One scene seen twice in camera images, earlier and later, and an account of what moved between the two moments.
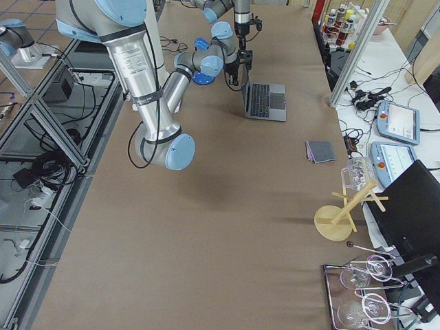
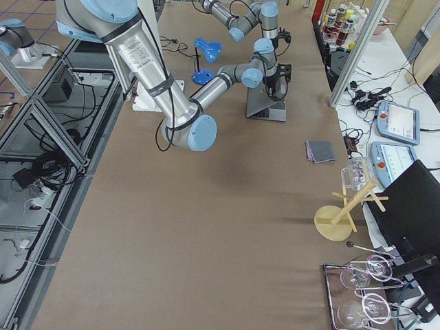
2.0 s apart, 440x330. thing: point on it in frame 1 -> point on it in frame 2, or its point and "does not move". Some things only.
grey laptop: x=265 y=101 does not move
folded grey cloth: x=320 y=151 does not move
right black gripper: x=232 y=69 -> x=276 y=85
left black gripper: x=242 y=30 -> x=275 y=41
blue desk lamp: x=199 y=78 does not move
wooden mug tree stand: x=335 y=223 does not move
